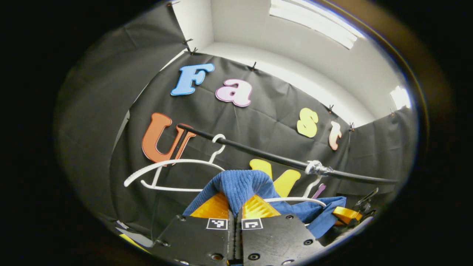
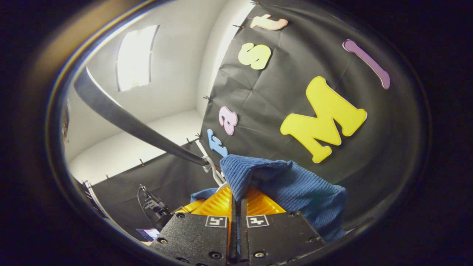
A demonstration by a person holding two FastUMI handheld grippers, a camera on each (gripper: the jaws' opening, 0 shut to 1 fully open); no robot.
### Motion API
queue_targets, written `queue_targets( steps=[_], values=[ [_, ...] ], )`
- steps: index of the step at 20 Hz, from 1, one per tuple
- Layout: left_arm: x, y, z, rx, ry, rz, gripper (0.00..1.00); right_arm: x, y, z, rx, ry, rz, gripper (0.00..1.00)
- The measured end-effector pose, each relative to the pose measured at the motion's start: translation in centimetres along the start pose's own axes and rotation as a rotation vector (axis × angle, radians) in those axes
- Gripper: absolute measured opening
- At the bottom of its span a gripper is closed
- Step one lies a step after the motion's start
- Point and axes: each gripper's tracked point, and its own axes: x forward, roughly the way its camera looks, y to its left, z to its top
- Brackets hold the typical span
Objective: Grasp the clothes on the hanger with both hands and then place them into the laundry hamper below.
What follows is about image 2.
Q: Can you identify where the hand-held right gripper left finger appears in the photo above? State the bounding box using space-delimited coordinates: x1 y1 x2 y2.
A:
151 184 234 266

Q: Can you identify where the black clothes rack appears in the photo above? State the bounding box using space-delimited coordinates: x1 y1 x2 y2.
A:
73 68 222 172

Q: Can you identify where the white clothes hanger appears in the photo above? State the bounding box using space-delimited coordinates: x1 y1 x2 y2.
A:
202 156 227 187

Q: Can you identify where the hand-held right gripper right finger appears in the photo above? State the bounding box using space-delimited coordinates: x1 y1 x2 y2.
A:
236 187 327 266

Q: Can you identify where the blue corduroy jacket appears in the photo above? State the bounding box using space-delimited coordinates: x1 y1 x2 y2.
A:
190 154 348 243

